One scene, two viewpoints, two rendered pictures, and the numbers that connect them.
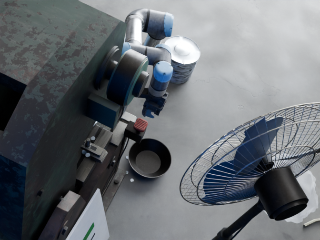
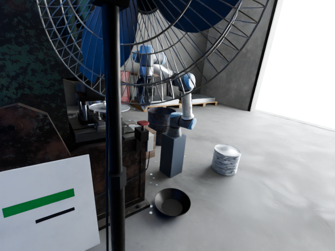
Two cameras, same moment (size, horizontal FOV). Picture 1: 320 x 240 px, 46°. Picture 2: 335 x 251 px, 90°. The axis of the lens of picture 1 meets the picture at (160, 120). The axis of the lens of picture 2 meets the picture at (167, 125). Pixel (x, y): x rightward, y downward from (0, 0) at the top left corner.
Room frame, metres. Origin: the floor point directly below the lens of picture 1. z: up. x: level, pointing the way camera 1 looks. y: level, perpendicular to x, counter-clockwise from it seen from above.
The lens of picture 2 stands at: (0.48, -0.78, 1.12)
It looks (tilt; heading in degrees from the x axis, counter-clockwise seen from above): 20 degrees down; 48
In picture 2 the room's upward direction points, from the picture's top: 5 degrees clockwise
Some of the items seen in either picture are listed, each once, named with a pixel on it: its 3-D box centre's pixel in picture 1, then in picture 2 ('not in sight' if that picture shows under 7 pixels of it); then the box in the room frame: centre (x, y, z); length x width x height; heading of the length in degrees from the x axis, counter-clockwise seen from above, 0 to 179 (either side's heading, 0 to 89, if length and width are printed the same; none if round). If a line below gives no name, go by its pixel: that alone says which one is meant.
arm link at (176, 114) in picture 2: not in sight; (176, 119); (1.60, 0.35, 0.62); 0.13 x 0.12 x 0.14; 106
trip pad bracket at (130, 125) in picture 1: (133, 136); (141, 140); (1.04, 0.10, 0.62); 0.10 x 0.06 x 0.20; 85
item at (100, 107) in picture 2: not in sight; (110, 107); (0.96, 0.42, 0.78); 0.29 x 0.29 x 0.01
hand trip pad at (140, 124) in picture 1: (139, 128); (142, 127); (1.04, 0.08, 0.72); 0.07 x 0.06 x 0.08; 175
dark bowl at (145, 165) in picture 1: (149, 159); (172, 203); (1.27, -0.03, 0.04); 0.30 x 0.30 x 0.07
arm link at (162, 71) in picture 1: (161, 75); (146, 56); (1.04, 0.06, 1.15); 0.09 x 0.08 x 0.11; 16
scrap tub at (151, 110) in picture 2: not in sight; (161, 125); (1.99, 1.06, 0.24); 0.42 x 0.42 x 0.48
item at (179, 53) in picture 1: (182, 49); (227, 150); (2.17, 0.04, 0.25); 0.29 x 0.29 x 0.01
